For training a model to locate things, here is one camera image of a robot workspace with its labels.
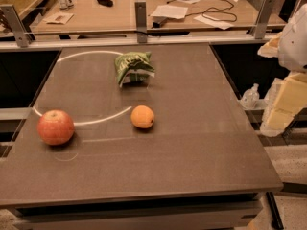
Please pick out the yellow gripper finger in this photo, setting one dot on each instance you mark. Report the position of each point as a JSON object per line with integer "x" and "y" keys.
{"x": 285, "y": 99}
{"x": 270, "y": 49}

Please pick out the orange fruit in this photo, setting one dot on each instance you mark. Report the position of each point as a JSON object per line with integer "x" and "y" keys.
{"x": 142, "y": 117}

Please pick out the clear plastic bottle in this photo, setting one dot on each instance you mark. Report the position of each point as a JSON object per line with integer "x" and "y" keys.
{"x": 250, "y": 97}

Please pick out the white paper sheet right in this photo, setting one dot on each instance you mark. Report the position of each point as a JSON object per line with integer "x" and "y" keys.
{"x": 211, "y": 21}

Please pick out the white paper sheet centre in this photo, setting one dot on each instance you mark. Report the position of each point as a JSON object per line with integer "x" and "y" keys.
{"x": 169, "y": 11}

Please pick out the green crumpled chip bag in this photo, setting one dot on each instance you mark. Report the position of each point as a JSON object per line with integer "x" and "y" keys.
{"x": 133, "y": 67}

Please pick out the black object on desk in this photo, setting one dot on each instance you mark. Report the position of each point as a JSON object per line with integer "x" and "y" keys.
{"x": 106, "y": 3}

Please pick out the wooden back desk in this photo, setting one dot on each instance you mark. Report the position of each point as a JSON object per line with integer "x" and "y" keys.
{"x": 91, "y": 17}

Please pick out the small paper card left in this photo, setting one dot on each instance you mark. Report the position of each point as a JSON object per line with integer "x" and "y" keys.
{"x": 59, "y": 18}

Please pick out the red apple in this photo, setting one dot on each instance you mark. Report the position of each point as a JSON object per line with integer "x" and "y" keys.
{"x": 55, "y": 127}

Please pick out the right metal bracket post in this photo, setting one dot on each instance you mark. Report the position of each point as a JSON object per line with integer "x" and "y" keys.
{"x": 258, "y": 31}

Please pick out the metal bracket post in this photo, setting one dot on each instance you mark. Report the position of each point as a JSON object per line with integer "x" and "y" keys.
{"x": 258, "y": 31}
{"x": 20, "y": 34}
{"x": 141, "y": 21}

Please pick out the middle metal bracket post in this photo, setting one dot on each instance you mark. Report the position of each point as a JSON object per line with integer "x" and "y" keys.
{"x": 141, "y": 21}

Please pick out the left metal bracket post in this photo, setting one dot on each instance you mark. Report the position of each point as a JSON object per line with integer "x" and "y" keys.
{"x": 20, "y": 34}

